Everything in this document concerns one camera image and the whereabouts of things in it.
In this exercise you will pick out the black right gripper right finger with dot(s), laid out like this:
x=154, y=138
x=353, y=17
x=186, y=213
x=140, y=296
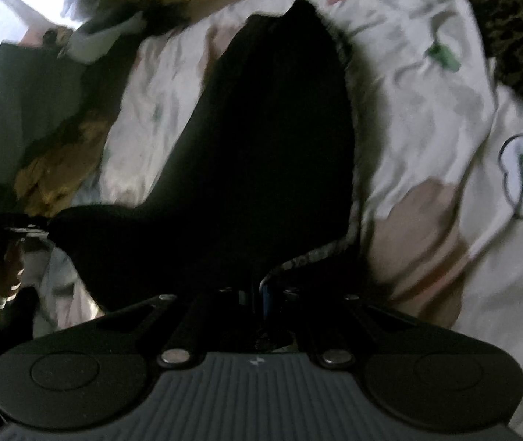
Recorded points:
x=316, y=315

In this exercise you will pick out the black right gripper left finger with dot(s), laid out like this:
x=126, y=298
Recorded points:
x=193, y=326

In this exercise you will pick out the black hoodie with white logo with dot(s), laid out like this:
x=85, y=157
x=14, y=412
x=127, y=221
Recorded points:
x=260, y=175

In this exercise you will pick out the teddy bear print cloth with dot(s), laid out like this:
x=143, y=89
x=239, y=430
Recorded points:
x=350, y=57

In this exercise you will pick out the mustard yellow cloth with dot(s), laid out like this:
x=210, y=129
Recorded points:
x=54, y=168

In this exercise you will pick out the dark green pillow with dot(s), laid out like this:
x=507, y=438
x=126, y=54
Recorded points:
x=38, y=91

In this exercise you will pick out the white printed bed sheet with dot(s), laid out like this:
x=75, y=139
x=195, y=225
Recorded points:
x=442, y=238

